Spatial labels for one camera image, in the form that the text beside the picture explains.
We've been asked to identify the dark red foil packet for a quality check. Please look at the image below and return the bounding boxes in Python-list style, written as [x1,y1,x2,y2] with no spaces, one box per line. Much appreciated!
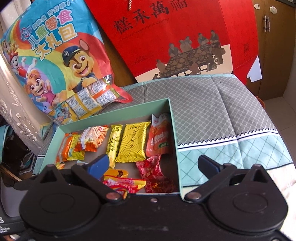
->
[135,155,177,193]

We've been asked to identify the orange red snack pouch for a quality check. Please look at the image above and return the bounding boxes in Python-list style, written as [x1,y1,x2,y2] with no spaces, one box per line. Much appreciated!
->
[146,113,171,157]

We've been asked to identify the yellow orange snack packet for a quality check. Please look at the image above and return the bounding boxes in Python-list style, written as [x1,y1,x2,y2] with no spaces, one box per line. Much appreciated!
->
[104,168,128,178]

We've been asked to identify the wooden cabinet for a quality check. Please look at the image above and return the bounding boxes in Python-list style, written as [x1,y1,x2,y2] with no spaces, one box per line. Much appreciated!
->
[247,1,295,100]

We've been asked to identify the narrow yellow snack bar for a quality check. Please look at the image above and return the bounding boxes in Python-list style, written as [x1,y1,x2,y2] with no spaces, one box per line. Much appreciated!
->
[106,124,122,168]

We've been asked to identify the red yellow snack packet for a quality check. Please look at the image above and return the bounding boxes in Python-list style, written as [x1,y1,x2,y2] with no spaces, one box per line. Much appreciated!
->
[103,175,147,199]

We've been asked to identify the beige embroidered curtain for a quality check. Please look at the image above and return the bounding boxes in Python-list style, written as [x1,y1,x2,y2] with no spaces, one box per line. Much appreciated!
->
[1,53,50,155]

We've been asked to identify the patterned quilt cover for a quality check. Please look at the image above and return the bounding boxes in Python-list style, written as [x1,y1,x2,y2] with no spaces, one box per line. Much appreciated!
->
[34,74,295,192]

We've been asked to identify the cartoon puppy snack bag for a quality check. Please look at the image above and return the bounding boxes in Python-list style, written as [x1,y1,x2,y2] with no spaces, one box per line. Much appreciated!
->
[1,1,132,125]

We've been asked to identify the green cardboard tray box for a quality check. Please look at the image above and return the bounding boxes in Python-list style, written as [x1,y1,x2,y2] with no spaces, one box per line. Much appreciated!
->
[40,98,181,202]

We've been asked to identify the yellow green candy packet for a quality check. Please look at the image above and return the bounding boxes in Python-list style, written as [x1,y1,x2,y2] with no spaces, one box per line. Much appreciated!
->
[55,162,65,170]

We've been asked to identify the yellow snack packet blue label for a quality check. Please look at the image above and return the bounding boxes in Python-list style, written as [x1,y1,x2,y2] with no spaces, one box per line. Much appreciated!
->
[66,134,85,161]

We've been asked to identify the orange white snack bag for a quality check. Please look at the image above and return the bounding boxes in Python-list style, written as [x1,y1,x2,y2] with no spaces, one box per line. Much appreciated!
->
[78,126,109,152]

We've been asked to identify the yellow Winsun snack packet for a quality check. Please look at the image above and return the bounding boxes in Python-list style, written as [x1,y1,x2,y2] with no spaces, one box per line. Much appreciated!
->
[115,121,151,163]

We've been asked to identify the red gift bag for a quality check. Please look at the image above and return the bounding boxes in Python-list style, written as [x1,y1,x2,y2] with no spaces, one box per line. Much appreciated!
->
[86,1,258,83]

